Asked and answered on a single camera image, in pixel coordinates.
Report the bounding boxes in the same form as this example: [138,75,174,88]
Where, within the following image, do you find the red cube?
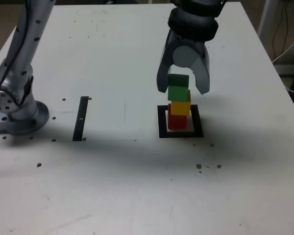
[167,104,188,130]

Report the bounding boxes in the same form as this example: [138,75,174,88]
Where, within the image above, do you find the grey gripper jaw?
[156,29,176,94]
[172,45,211,96]

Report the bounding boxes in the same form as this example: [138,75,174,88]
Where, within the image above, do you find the thin dark cable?
[272,1,285,59]
[282,1,289,54]

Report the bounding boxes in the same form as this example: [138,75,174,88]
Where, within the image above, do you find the green cube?
[167,73,190,102]

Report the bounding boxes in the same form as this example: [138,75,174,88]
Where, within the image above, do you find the yellow cube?
[170,90,192,116]

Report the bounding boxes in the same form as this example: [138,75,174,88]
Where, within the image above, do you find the black tape square outline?
[157,104,204,139]

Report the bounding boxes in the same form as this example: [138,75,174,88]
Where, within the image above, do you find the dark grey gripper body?
[170,33,206,54]

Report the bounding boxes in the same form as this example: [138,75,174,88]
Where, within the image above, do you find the black tape strip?
[72,95,89,142]

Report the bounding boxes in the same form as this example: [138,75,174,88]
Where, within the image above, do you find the white metal frame post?
[257,0,272,37]

